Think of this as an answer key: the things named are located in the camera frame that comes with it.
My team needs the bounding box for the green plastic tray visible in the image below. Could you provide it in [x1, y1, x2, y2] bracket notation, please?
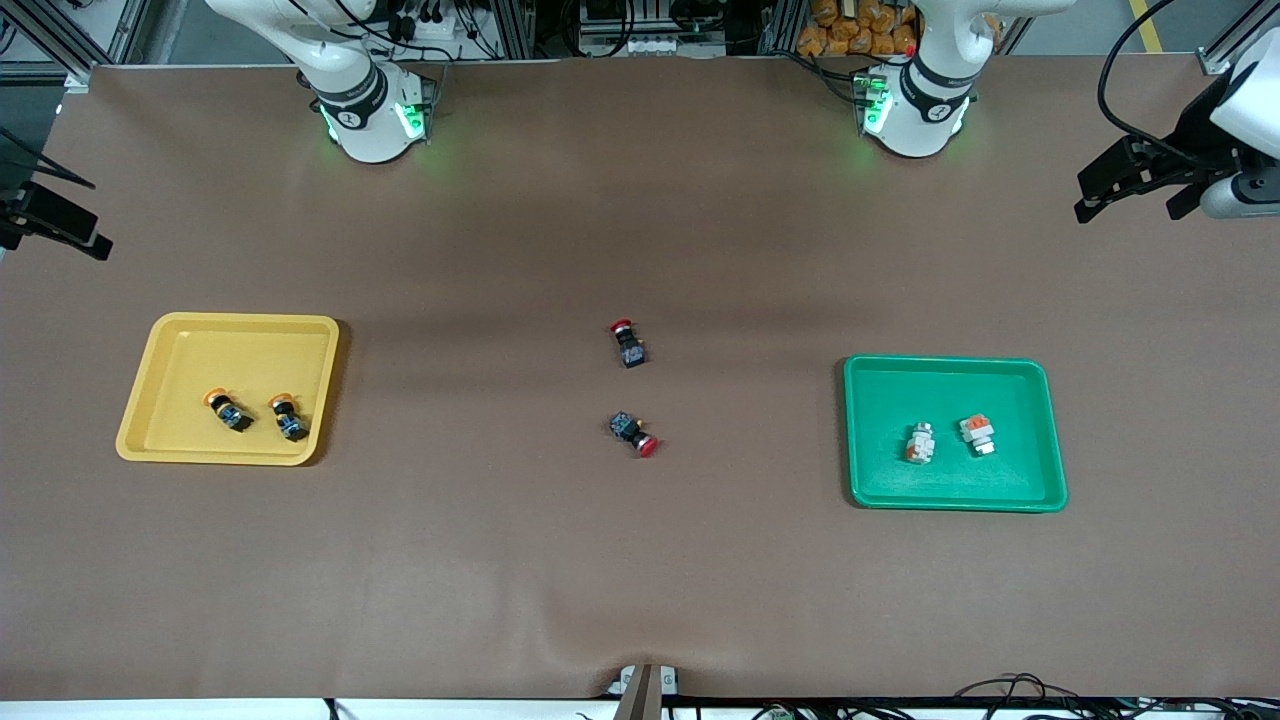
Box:
[843, 356, 1069, 513]

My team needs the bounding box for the red cap push button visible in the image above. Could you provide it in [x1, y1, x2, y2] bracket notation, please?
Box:
[610, 319, 647, 369]
[609, 411, 659, 459]

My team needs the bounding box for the orange cap push button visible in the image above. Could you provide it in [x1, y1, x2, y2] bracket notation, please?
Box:
[203, 388, 255, 433]
[268, 393, 311, 442]

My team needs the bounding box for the black floor cable bundle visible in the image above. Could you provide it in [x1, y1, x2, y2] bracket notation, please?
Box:
[950, 673, 1280, 720]

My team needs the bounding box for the yellow plastic tray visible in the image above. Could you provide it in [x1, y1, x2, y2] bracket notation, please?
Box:
[115, 312, 341, 467]

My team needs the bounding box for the pile of orange bags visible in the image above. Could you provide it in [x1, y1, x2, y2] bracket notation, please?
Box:
[797, 0, 921, 58]

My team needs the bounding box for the aluminium rack post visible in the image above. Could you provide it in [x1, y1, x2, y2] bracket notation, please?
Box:
[757, 0, 801, 56]
[497, 0, 537, 58]

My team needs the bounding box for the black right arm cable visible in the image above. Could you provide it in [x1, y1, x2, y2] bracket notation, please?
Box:
[0, 126, 98, 191]

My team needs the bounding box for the aluminium frame post with bracket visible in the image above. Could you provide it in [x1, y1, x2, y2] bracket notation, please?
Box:
[0, 0, 151, 94]
[1198, 0, 1280, 77]

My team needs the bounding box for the white power strip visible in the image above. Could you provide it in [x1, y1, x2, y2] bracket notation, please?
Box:
[578, 35, 701, 58]

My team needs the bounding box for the brown table mat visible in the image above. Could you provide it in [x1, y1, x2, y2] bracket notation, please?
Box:
[0, 55, 1280, 701]

